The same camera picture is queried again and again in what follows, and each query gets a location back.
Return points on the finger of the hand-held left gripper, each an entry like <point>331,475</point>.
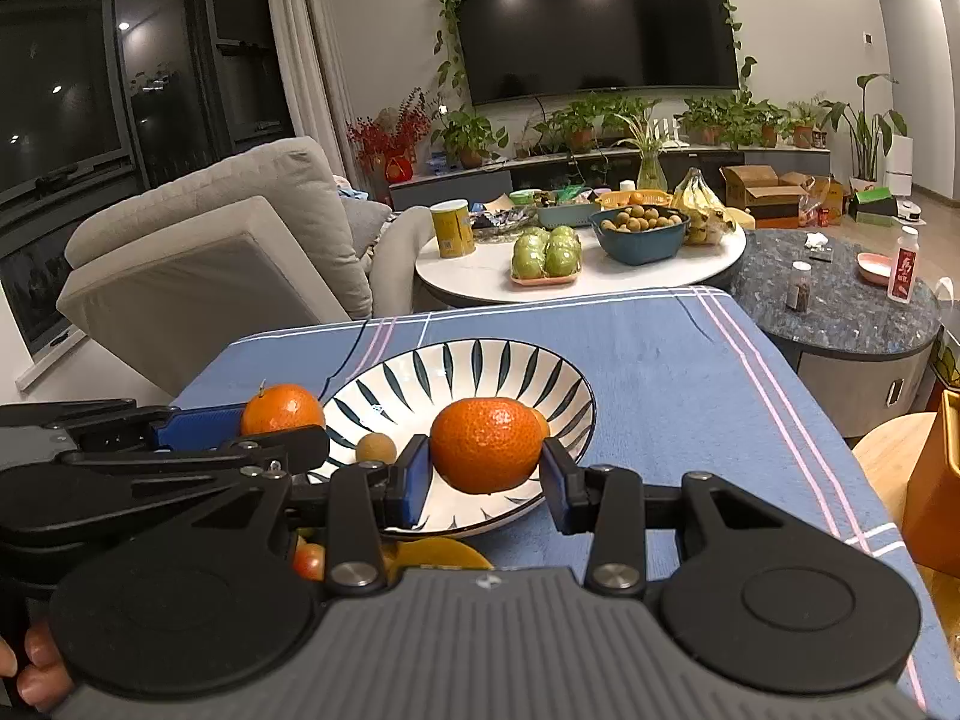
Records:
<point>202,425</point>
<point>300,450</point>

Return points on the pink dish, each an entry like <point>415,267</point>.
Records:
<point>874,266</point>

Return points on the dark window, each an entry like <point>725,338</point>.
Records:
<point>60,90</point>

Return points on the yellow lemon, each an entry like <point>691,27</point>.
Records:
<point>439,553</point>

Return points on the ivy vine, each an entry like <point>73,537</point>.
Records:
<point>441,52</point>

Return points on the orange basket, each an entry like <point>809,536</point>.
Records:
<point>652,199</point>

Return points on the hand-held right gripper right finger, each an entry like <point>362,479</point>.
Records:
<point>553,480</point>

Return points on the teal bowl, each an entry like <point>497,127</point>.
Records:
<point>637,247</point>

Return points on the white tissue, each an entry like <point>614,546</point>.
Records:
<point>816,241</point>

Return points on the teal basket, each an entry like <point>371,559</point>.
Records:
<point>566,216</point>

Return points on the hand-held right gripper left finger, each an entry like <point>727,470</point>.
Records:
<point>416,487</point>

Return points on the wall television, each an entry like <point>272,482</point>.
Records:
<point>592,22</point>

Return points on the yellow can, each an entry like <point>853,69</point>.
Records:
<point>452,232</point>

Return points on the red vase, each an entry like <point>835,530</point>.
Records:
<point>400,169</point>

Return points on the dark marble round table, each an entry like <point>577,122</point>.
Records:
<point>840,315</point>

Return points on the green box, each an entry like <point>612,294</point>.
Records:
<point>874,199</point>

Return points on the white round table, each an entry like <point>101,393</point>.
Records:
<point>480,277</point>

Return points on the blue striped tablecloth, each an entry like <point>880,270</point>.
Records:
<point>675,405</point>

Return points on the grey television cabinet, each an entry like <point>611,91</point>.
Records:
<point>465,184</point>

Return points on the round wooden stool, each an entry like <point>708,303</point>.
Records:
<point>885,457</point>

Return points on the pink tray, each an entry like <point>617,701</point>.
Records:
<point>544,283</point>

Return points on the pile of longans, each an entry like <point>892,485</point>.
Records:
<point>637,219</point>

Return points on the tray of wrapped snacks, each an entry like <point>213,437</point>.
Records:
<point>502,223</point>

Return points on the spider plant in glass vase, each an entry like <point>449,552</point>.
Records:
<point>651,169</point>

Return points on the grey armchair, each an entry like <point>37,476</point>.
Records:
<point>210,277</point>

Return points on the potted green plant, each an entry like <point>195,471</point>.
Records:
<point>802,127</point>
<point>577,124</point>
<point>705,120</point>
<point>630,112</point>
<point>765,124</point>
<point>469,139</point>

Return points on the tall leafy plant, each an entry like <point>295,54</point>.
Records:
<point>866,135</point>

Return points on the bunch of bananas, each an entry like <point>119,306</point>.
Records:
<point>697,199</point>

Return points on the small red apple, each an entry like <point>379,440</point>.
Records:
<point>309,562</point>

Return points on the grey cushion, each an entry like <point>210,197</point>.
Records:
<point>367,221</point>

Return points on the white air purifier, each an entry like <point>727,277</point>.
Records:
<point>900,161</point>

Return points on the white bottle with red label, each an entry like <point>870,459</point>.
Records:
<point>902,274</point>

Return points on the person's left hand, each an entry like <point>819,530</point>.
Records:
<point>43,660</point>

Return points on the glass spice jar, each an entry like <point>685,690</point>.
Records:
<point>797,292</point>

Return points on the red berry branches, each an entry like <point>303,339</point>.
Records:
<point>382,135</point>

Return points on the white curtain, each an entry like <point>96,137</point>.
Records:
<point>307,52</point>

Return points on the orange box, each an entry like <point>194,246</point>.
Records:
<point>934,495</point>

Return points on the yellow carton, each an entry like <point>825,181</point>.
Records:
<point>829,199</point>

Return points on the mandarin orange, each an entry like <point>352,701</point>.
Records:
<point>281,409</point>
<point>541,422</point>
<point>484,444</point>

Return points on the green lidded container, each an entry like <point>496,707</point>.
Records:
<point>525,197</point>

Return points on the striped ceramic bowl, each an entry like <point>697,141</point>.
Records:
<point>525,382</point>

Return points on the open cardboard box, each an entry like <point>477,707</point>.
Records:
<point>757,187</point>

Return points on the white robot vacuum dock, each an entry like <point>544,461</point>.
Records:
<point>909,210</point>

